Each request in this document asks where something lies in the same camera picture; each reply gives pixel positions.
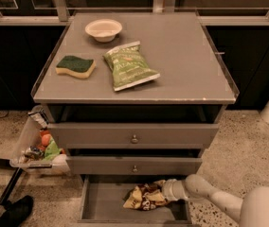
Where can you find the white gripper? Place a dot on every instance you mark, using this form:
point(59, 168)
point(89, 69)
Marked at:
point(173, 189)

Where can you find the brown chip bag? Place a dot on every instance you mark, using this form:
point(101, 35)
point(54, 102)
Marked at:
point(146, 197)

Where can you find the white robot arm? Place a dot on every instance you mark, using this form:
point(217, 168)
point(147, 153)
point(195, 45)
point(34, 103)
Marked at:
point(235, 174)

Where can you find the grey middle drawer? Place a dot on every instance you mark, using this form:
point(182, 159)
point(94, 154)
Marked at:
point(102, 165)

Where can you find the grey drawer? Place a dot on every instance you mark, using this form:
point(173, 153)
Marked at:
point(102, 165)
point(103, 197)
point(133, 135)

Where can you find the grey bottom drawer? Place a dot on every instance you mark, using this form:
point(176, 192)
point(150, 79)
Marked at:
point(103, 197)

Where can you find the grey drawer cabinet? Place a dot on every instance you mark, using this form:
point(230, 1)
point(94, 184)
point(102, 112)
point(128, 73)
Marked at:
point(194, 86)

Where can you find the grey top drawer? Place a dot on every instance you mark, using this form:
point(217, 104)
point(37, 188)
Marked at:
point(133, 135)

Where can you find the green jalapeno chip bag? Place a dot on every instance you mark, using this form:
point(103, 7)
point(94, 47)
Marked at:
point(128, 66)

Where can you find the green packet in bin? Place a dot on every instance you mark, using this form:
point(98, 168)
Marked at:
point(52, 151)

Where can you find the orange fruit in bin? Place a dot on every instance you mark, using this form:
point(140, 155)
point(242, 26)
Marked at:
point(46, 140)

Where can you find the clear plastic bin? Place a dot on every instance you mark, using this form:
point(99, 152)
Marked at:
point(29, 152)

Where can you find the green yellow sponge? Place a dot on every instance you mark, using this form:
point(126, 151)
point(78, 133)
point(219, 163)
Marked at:
point(75, 67)

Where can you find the black floor bar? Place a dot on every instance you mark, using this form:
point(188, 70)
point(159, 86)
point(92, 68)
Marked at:
point(4, 199)

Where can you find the white paper bowl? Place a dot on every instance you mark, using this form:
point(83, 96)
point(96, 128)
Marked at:
point(103, 30)

